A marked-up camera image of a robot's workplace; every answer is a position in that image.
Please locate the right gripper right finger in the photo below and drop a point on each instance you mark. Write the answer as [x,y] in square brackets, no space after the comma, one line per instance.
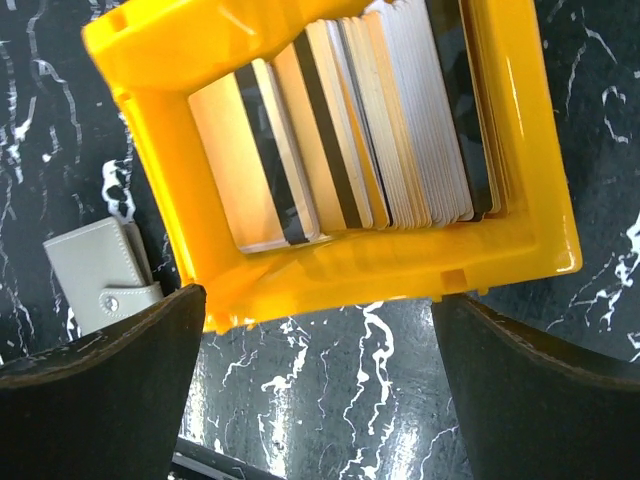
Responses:
[533,406]

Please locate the stack of credit cards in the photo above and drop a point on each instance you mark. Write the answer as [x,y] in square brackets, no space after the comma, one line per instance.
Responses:
[370,122]

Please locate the small yellow card bin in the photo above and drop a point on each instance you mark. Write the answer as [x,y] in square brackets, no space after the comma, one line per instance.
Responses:
[154,54]

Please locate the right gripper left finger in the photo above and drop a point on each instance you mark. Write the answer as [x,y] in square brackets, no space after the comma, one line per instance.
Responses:
[108,405]

